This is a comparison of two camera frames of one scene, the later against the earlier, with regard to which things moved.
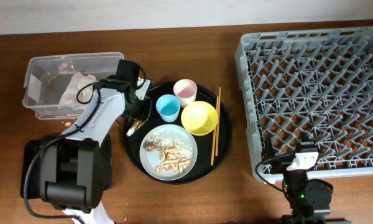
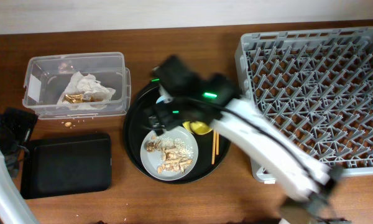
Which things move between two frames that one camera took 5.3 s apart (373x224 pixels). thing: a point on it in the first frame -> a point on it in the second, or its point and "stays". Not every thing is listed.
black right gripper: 281,163 -> 163,109
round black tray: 187,138 stays
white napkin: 78,92 stays
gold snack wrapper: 136,125 -> 78,98
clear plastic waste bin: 51,82 stays
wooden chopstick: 214,139 stays
